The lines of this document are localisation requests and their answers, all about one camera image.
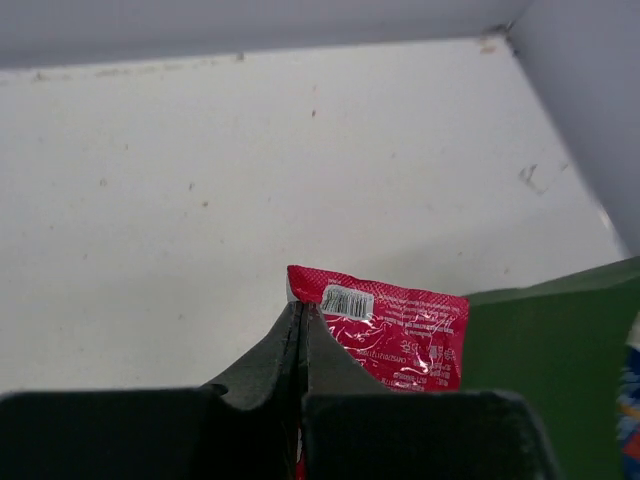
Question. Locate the small pink candy packet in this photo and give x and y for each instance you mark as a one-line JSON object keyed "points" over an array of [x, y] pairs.
{"points": [[410, 340]]}

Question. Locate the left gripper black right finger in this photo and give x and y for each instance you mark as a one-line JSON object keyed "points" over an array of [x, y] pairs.
{"points": [[354, 427]]}

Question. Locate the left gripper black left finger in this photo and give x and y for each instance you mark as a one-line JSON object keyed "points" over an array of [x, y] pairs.
{"points": [[242, 424]]}

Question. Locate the green paper bag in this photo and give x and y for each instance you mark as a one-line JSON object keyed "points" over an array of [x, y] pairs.
{"points": [[561, 345]]}

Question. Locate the blue chips bag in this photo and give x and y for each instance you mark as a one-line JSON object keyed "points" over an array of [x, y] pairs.
{"points": [[628, 403]]}

